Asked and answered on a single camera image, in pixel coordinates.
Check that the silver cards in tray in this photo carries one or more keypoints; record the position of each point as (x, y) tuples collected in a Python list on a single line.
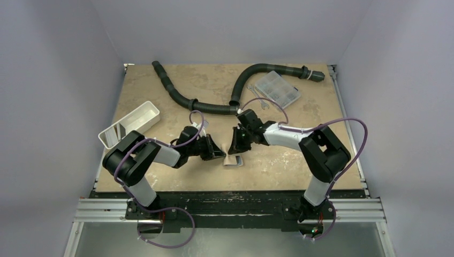
[(112, 135)]

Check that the clear plastic compartment box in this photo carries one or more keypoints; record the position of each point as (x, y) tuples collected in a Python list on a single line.
[(275, 88)]

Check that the beige card holder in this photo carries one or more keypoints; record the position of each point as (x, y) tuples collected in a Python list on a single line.
[(231, 161)]

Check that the white plastic tray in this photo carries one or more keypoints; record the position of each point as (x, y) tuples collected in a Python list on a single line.
[(141, 119)]

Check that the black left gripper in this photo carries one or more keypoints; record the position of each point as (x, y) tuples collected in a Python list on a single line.
[(213, 151)]

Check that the aluminium frame rail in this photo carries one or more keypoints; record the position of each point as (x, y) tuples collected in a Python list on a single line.
[(353, 210)]

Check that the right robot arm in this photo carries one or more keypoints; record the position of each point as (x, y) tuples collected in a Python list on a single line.
[(324, 153)]

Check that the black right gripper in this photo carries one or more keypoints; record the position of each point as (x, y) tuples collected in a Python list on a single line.
[(240, 134)]

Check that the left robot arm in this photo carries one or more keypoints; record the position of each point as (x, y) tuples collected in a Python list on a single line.
[(131, 158)]

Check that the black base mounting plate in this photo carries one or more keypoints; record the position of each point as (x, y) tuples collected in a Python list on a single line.
[(233, 210)]

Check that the silver open-end wrench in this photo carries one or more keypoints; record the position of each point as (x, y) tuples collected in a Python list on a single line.
[(264, 105)]

